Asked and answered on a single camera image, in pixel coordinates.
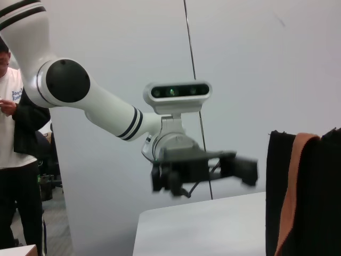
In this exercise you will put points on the person in white shirt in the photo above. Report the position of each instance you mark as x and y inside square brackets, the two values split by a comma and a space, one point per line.
[8, 138]

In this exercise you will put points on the black office chair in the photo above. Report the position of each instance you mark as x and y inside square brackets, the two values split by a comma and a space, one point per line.
[49, 184]

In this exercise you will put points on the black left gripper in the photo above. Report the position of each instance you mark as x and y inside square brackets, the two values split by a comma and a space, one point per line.
[186, 165]

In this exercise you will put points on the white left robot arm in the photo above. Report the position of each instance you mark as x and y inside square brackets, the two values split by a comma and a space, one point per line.
[69, 80]

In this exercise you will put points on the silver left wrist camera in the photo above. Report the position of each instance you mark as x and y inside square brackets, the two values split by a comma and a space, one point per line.
[181, 102]

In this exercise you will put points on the white cardboard box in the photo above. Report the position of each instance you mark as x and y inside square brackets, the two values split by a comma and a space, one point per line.
[16, 250]

